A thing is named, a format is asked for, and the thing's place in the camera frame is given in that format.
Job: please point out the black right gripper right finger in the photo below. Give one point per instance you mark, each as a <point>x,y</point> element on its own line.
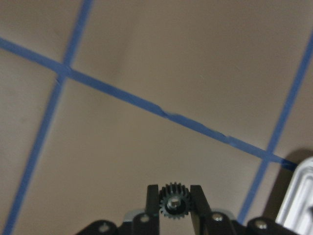
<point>200,207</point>

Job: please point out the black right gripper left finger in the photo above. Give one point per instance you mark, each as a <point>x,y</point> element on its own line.
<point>152,200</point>

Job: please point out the small black gear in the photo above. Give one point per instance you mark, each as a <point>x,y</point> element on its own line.
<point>175,201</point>

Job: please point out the silver ribbed metal tray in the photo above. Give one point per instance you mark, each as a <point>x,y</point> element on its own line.
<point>296,209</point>

